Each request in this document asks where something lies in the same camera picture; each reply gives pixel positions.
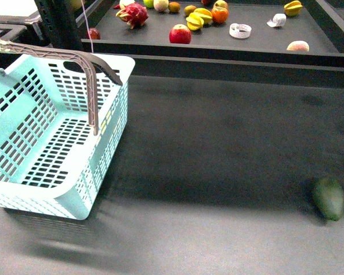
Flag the small red apple left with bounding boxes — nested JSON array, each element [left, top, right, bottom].
[[87, 27, 101, 40]]

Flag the brown kiwi left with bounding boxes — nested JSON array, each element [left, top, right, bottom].
[[168, 2, 181, 13]]

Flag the dark purple fruit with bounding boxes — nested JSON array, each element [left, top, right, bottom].
[[201, 0, 212, 6]]

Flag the yellow starfruit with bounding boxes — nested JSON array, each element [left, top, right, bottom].
[[283, 1, 303, 17], [186, 16, 204, 31], [193, 8, 212, 25]]

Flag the green mango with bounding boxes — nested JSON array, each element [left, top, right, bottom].
[[312, 178, 344, 221]]

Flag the white round fruit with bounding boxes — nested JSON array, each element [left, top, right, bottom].
[[119, 0, 135, 9]]

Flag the brown kiwi right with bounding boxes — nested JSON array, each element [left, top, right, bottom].
[[184, 5, 197, 17]]

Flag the pale round peach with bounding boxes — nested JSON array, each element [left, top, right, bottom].
[[153, 0, 169, 13]]

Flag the purple hanging cord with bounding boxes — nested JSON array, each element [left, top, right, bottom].
[[80, 0, 95, 54]]

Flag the light blue plastic basket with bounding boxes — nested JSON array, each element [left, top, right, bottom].
[[0, 54, 135, 220]]

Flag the black steel post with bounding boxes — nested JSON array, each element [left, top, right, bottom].
[[34, 0, 83, 50]]

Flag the yellow starfruit back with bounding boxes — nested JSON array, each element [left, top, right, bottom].
[[193, 8, 212, 25]]

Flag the brown kiwi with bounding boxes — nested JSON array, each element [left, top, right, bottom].
[[168, 2, 181, 13], [184, 5, 197, 17]]

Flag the green apple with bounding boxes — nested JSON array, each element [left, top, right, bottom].
[[143, 0, 154, 9]]

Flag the yellow starfruit front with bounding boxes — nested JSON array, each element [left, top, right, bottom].
[[186, 16, 204, 31]]

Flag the white tape ring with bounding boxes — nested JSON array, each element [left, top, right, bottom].
[[229, 23, 252, 40]]

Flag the black fruit display tray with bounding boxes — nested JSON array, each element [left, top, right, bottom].
[[82, 1, 344, 68]]

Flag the green red mango fruit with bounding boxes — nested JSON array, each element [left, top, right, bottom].
[[213, 0, 228, 9]]

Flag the yellow starfruit far right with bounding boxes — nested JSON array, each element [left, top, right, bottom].
[[283, 1, 303, 17]]

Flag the red apple on tray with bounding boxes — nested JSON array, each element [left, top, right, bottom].
[[169, 24, 191, 44]]

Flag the peach at tray edge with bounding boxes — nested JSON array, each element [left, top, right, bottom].
[[286, 41, 310, 52]]

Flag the pink dragon fruit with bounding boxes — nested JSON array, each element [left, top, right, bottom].
[[116, 3, 148, 29]]

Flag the orange persimmon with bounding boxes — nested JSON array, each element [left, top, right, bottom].
[[211, 7, 229, 24]]

